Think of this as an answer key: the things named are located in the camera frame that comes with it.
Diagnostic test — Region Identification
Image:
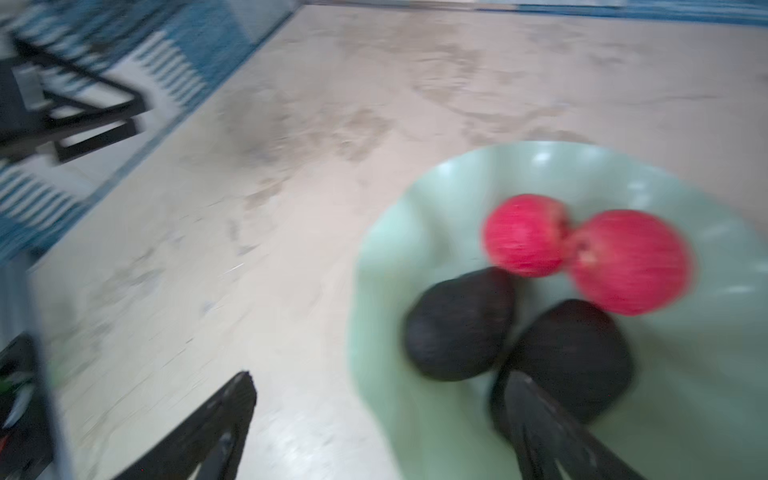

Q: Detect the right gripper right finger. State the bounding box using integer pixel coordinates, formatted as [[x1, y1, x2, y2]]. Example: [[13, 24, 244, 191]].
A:
[[500, 371, 643, 480]]

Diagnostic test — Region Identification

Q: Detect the red apple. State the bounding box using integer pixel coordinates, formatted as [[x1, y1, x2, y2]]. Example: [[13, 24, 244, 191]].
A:
[[482, 194, 570, 278], [565, 209, 695, 316]]

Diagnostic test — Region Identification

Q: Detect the light green wavy fruit bowl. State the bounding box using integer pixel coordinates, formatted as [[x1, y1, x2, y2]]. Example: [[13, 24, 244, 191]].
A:
[[348, 141, 767, 479]]

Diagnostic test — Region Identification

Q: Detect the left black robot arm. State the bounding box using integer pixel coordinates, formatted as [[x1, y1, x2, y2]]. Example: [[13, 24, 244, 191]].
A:
[[1, 253, 73, 479]]

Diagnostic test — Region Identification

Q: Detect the black wire shelf rack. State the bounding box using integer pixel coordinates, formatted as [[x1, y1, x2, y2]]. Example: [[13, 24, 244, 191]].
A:
[[1, 33, 148, 164]]

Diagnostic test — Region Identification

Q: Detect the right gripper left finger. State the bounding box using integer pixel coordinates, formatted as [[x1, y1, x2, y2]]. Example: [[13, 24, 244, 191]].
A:
[[117, 371, 257, 479]]

